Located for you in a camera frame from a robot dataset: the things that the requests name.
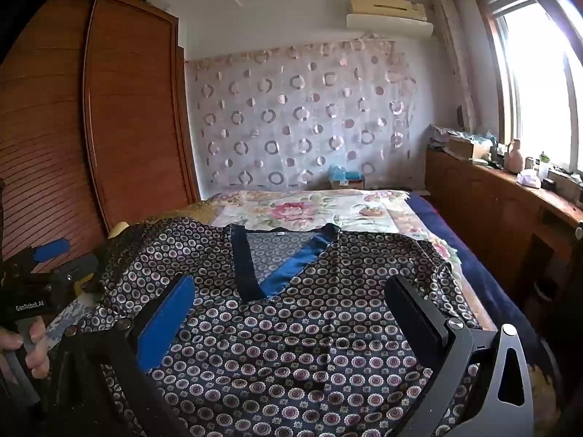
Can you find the cardboard box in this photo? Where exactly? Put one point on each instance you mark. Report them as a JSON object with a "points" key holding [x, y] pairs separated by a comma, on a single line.
{"points": [[469, 148]]}

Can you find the white bottle green cap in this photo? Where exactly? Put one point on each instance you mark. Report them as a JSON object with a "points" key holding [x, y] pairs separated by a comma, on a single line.
{"points": [[544, 168]]}

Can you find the wooden slatted wardrobe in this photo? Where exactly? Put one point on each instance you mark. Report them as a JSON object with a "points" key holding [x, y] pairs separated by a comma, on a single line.
{"points": [[132, 123]]}

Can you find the stack of papers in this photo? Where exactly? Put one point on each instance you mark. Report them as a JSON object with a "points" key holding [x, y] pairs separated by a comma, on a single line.
{"points": [[439, 136]]}

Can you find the pale plastic bag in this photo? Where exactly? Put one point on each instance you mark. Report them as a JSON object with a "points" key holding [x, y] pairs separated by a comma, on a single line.
{"points": [[529, 178]]}

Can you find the white air conditioner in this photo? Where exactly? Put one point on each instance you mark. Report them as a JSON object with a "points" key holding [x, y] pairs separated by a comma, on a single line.
{"points": [[387, 22]]}

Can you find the navy circle-patterned shirt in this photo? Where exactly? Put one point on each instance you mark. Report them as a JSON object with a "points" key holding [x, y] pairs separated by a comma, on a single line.
{"points": [[296, 327]]}

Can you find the yellow-green pillow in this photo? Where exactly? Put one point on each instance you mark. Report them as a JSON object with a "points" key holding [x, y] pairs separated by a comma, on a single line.
{"points": [[119, 229]]}

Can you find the navy blue blanket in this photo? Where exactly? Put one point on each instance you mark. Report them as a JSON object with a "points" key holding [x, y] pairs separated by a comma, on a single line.
{"points": [[478, 273]]}

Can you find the pink ceramic vase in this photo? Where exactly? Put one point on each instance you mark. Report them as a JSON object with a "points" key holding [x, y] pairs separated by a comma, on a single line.
{"points": [[514, 159]]}

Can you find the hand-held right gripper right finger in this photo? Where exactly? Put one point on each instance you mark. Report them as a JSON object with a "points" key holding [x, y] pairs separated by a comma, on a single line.
{"points": [[416, 314]]}

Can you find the person's left hand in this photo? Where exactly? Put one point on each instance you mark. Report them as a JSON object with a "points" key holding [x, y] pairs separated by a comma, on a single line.
{"points": [[38, 350]]}

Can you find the circle-patterned wall cloth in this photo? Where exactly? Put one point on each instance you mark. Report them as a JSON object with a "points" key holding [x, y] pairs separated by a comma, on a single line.
{"points": [[296, 145]]}

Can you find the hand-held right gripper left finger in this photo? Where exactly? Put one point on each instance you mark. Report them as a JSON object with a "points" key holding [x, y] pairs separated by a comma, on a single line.
{"points": [[166, 323]]}

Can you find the white pipe cover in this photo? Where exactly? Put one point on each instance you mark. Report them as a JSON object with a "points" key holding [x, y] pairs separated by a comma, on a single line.
{"points": [[451, 54]]}

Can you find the blue floral white cloth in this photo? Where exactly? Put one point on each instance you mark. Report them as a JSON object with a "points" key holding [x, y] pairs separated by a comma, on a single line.
{"points": [[68, 323]]}

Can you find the wooden side cabinet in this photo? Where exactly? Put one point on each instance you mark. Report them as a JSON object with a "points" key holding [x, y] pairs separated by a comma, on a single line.
{"points": [[478, 209]]}

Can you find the blue box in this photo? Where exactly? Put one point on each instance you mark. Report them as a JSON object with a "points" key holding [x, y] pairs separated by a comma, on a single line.
{"points": [[346, 177]]}

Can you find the window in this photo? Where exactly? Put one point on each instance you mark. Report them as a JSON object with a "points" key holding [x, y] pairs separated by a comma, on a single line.
{"points": [[537, 91]]}

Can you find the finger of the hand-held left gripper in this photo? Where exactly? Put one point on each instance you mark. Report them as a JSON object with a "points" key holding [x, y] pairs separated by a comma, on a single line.
{"points": [[82, 265], [52, 249]]}

